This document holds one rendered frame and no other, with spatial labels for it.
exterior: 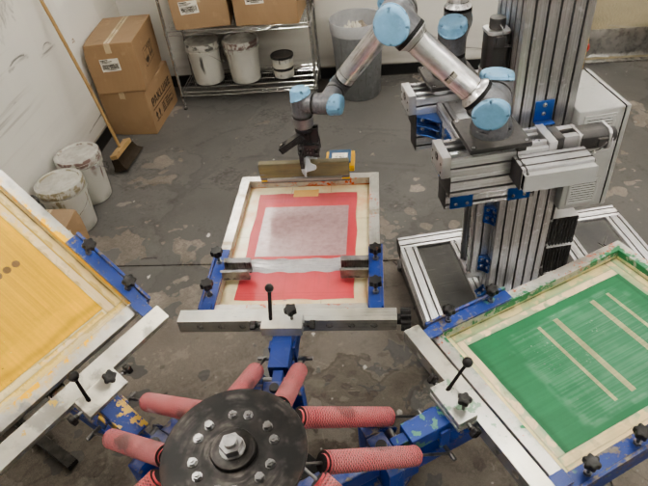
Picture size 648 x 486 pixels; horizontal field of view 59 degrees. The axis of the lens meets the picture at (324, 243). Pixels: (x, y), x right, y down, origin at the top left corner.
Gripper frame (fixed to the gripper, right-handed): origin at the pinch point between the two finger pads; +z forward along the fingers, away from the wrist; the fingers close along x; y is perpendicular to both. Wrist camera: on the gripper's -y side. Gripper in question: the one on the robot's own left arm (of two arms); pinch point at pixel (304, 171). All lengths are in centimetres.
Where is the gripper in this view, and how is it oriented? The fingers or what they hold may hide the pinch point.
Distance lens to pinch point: 229.9
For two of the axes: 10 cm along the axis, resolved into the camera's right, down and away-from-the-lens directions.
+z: 0.9, 7.6, 6.5
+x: 0.6, -6.5, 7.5
